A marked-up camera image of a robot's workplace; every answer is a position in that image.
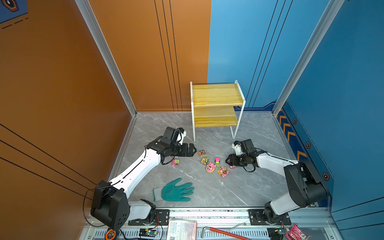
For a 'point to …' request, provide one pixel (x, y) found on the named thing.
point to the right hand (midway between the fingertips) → (228, 161)
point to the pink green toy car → (175, 162)
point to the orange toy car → (202, 153)
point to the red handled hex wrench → (222, 231)
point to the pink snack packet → (296, 233)
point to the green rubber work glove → (172, 192)
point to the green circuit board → (147, 233)
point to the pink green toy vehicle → (217, 160)
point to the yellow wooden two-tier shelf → (216, 105)
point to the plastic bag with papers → (179, 229)
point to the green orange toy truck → (205, 160)
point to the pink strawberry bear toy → (233, 167)
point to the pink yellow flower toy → (222, 170)
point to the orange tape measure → (110, 234)
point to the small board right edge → (277, 233)
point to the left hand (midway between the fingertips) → (190, 149)
